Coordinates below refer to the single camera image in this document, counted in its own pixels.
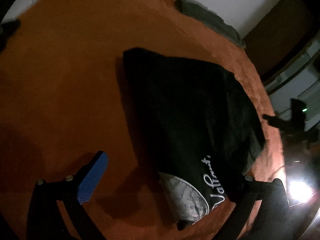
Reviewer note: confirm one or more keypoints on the dark grey folded cloth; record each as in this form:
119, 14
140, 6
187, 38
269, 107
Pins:
210, 19

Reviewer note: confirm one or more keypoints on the orange fleece blanket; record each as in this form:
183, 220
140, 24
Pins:
60, 104

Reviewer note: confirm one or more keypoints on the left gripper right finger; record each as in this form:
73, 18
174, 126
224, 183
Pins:
272, 220

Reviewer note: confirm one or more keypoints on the dark wooden furniture panel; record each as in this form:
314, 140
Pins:
281, 36

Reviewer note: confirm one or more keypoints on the black jacket with white lettering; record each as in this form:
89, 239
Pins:
192, 124

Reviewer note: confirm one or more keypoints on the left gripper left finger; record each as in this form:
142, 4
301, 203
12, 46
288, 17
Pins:
44, 219

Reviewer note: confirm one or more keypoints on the bright lamp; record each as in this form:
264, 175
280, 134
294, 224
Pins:
300, 191

